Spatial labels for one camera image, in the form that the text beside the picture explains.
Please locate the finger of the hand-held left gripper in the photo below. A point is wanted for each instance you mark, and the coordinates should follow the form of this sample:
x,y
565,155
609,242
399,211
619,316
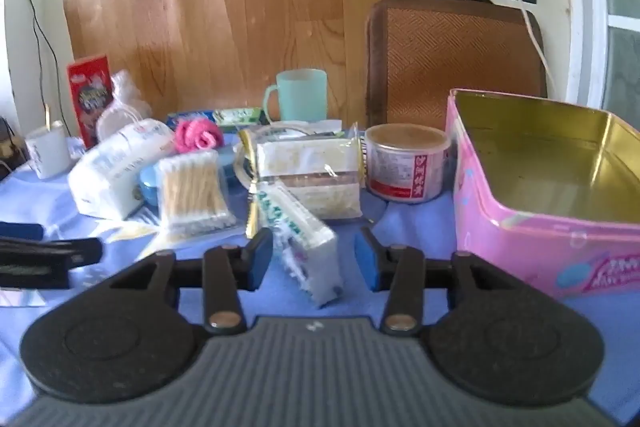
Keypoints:
x,y
20,231
45,252

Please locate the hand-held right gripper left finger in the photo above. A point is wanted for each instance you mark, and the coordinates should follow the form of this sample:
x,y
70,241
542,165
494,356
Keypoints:
x,y
260,259

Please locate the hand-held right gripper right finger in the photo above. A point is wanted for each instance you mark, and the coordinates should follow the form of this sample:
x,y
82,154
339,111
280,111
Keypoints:
x,y
366,264

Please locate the green print tissue packet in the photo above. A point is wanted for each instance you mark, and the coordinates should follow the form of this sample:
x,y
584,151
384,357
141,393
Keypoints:
x,y
300,232

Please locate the pink knitted scrunchie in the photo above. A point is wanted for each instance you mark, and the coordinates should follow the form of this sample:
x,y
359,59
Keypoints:
x,y
197,134

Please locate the pink cardboard box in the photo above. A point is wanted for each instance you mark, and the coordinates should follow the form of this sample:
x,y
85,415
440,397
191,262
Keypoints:
x,y
505,227

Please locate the blue printed tablecloth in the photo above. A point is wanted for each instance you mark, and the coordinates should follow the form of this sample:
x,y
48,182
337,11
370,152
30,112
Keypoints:
x,y
400,227

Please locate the white cup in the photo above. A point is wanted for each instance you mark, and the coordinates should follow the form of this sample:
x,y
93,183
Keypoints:
x,y
47,152

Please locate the dark brown object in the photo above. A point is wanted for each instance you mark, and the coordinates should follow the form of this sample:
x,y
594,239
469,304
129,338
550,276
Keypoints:
x,y
10,147

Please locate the clear bag of beige pads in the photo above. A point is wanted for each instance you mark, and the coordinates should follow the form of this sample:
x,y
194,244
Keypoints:
x,y
310,177

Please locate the bag of cotton swabs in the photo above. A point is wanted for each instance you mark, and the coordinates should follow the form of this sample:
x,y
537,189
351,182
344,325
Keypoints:
x,y
192,187

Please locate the white tissue pack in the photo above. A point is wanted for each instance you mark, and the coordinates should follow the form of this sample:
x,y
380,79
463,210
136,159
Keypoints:
x,y
112,172

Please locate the round can with red label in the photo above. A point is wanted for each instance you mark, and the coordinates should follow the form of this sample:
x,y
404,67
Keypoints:
x,y
405,167

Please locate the clear tape roll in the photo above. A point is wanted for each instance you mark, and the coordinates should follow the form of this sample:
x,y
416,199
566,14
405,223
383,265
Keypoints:
x,y
244,147

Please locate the clear bag with white item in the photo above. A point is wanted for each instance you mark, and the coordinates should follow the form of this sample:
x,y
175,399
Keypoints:
x,y
305,128

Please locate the blue green flat packet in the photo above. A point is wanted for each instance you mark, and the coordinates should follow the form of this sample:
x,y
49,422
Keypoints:
x,y
235,115

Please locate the red printed box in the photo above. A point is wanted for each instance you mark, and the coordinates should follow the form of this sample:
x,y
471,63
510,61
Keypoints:
x,y
92,99

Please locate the teal plastic cup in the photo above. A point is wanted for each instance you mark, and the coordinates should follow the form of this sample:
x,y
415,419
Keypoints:
x,y
302,94

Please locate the wooden laminate board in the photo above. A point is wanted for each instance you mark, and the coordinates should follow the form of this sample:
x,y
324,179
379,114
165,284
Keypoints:
x,y
225,7

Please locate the white window frame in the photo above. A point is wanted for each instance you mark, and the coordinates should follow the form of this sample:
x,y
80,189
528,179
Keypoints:
x,y
590,7

